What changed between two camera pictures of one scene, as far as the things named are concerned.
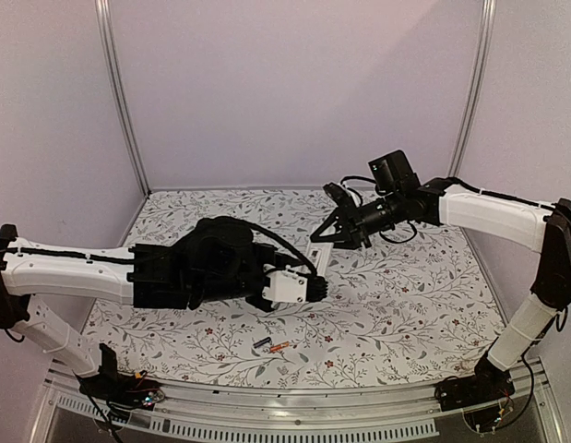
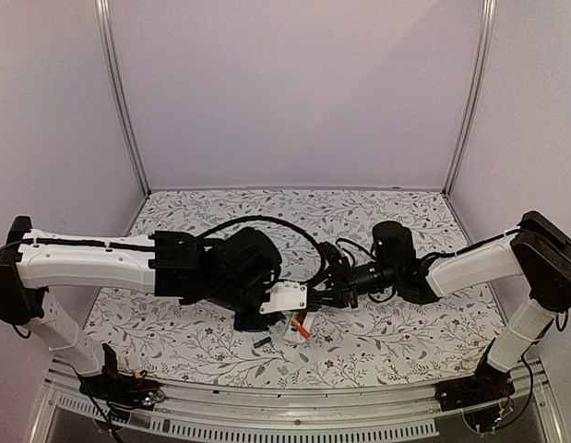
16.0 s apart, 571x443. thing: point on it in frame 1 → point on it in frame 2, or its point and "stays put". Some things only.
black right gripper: (354, 226) → (345, 284)
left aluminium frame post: (104, 11) stays put
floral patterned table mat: (413, 306) stays put
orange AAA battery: (279, 347) → (300, 328)
